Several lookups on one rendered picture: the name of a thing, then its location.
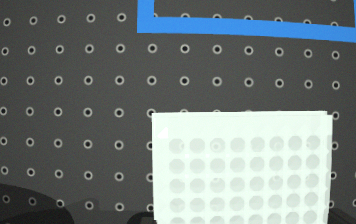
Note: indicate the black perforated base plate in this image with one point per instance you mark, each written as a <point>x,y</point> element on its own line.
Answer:
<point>78,86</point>

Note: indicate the white well plate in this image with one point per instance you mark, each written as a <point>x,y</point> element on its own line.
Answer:
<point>283,174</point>

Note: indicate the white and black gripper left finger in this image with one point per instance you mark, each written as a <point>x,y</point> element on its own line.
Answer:
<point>148,220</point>

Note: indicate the blue rectangular tape outline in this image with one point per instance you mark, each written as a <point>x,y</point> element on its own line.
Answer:
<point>147,23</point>

